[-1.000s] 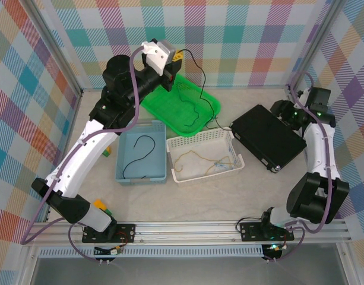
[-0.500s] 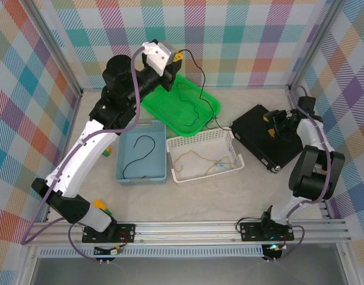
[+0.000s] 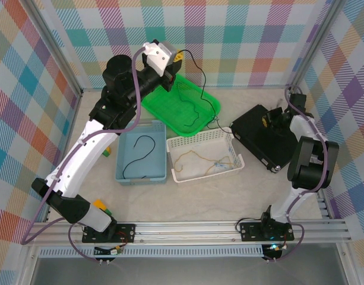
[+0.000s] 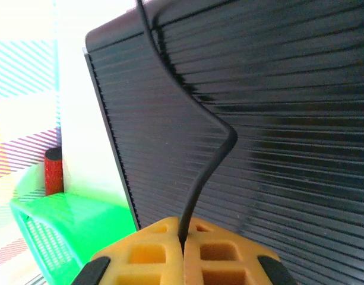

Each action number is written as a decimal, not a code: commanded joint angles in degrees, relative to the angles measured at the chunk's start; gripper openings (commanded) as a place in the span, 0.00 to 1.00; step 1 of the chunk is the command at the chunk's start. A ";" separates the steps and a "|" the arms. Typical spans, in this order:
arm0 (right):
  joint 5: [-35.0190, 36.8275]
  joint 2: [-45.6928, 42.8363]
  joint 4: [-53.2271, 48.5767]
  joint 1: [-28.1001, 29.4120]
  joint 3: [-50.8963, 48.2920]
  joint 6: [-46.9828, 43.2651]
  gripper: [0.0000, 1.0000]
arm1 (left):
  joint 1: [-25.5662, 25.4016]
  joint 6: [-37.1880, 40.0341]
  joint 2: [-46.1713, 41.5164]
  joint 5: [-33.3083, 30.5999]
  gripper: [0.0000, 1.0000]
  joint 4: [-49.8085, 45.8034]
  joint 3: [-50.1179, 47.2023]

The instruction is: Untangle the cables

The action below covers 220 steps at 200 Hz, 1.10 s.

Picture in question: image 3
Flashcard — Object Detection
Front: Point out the aluminium mounting rail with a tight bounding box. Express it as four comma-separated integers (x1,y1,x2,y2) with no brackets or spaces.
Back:
23,219,352,246

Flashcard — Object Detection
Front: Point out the small wire connector bundle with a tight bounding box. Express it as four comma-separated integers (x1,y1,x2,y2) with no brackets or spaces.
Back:
94,245,125,257
263,242,288,254

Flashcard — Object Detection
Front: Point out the black flat case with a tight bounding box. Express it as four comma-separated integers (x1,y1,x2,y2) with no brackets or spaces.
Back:
230,104,296,173

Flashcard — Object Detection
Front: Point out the thin yellow cable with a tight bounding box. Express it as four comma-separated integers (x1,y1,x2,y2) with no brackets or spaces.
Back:
173,150,233,176

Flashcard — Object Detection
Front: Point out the white slotted cable duct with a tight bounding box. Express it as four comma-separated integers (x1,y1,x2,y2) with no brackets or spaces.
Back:
39,245,264,258

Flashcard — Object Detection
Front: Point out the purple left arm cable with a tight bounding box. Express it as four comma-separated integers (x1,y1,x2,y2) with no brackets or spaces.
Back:
21,44,150,262

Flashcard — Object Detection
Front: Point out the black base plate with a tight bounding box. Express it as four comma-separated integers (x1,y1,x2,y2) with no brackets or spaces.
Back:
239,221,296,242
82,223,137,244

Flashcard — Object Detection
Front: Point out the green plastic mesh tray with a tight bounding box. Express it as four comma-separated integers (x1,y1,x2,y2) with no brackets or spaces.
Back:
141,74,223,138

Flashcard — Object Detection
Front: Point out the white perforated plastic basket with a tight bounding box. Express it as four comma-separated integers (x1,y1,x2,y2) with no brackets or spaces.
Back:
166,126,245,183

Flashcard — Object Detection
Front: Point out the aluminium frame post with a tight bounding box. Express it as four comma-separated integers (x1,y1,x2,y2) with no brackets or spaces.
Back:
287,0,346,91
29,0,84,96

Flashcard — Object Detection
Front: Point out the yellow and green block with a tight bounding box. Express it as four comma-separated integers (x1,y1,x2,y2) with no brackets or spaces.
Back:
92,199,113,216

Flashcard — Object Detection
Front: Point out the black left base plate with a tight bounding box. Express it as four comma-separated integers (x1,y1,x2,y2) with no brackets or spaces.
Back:
82,223,137,244

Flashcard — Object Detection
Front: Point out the blue plastic bin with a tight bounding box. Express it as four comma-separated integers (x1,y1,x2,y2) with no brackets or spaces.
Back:
115,120,167,186

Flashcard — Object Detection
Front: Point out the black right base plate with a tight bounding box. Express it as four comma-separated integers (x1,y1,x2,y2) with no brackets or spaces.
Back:
239,221,296,242

